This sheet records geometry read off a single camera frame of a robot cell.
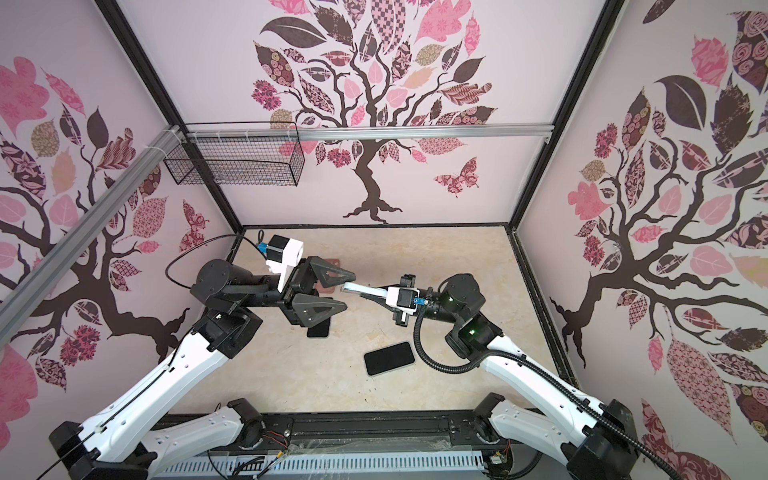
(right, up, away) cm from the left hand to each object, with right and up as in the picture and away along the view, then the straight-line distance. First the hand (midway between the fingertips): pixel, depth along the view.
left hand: (351, 296), depth 48 cm
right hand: (+2, +1, +10) cm, 10 cm away
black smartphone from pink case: (-16, -17, +44) cm, 50 cm away
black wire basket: (-36, +40, +47) cm, 71 cm away
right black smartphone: (+6, -24, +37) cm, 45 cm away
